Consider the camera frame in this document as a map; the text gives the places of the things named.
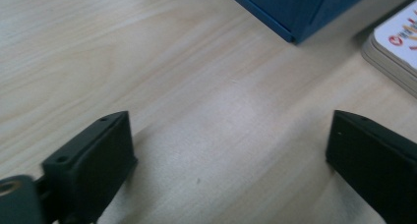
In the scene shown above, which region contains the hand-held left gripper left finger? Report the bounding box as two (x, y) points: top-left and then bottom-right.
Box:
(41, 110), (139, 224)

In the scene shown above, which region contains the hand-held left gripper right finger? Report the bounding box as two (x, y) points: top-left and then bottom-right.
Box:
(326, 109), (417, 224)

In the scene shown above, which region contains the white paperback book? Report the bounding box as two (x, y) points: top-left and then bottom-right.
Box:
(360, 0), (417, 99)

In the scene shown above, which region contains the blue plastic file rack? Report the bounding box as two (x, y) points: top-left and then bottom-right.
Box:
(219, 0), (378, 44)

